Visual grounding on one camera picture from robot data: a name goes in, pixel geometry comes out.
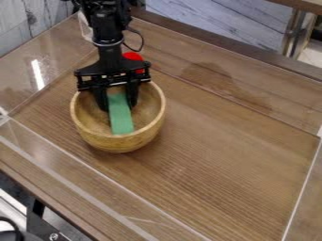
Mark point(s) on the brown wooden bowl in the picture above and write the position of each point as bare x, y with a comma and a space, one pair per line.
93, 126

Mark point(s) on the clear acrylic stand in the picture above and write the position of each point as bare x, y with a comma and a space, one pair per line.
85, 29

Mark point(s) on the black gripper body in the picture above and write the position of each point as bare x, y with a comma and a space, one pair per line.
112, 70

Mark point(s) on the black table frame leg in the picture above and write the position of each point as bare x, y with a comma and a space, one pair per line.
39, 226

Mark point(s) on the red plush ball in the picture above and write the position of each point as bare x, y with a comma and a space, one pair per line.
134, 56

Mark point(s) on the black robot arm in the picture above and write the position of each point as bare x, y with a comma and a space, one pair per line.
108, 17

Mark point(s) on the metal table leg background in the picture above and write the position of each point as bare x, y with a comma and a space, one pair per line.
298, 33

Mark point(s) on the clear acrylic tray wall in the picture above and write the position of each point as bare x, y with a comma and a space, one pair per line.
107, 211

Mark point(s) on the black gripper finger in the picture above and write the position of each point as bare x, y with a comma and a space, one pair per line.
132, 93
101, 98

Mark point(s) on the green stick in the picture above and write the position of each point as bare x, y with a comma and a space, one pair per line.
120, 115

